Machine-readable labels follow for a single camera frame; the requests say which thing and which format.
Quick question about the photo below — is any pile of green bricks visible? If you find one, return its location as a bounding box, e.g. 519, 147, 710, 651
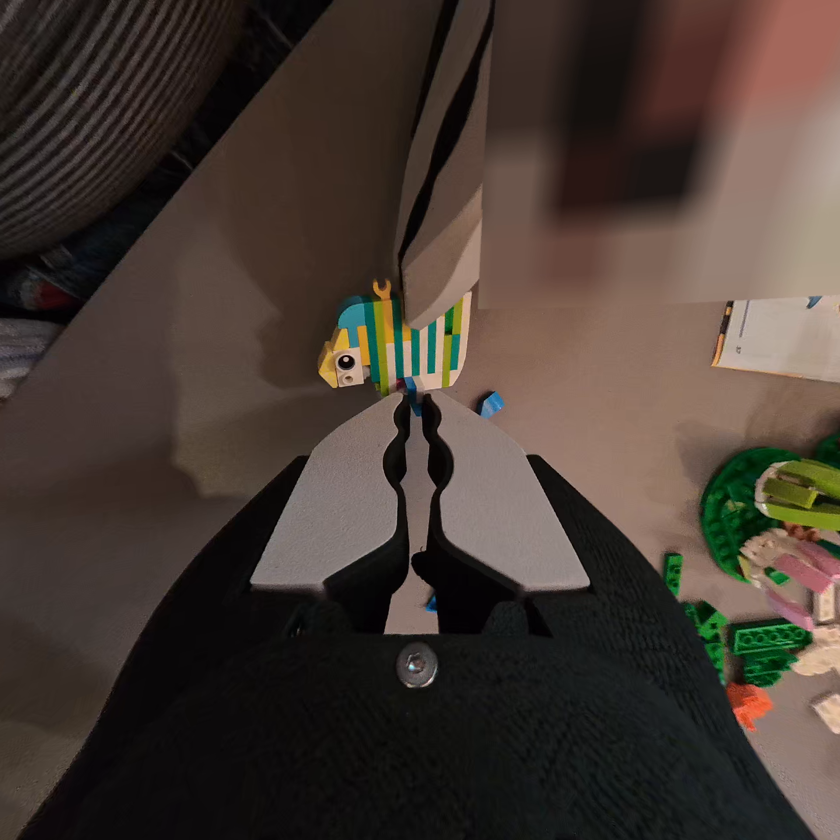
663, 553, 815, 686

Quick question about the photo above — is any grey desk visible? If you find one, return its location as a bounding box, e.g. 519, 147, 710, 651
0, 0, 840, 840

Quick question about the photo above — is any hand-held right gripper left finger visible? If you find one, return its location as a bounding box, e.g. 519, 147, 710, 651
249, 391, 412, 592

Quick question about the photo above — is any person in grey striped sweater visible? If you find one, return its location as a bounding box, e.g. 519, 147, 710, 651
0, 0, 247, 260

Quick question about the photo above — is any instruction booklet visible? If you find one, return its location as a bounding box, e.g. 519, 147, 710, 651
710, 297, 840, 383

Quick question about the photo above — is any orange brick separator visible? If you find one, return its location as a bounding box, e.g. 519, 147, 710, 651
725, 682, 774, 732

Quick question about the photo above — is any striped brick fish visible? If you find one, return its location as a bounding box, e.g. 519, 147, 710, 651
318, 279, 473, 398

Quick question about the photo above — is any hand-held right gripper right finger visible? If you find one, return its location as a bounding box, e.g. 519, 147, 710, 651
422, 391, 593, 596

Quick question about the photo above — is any green brick plant model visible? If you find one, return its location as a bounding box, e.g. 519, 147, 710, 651
699, 433, 840, 677

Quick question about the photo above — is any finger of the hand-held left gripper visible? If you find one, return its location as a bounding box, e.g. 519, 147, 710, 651
400, 0, 494, 327
395, 0, 458, 270

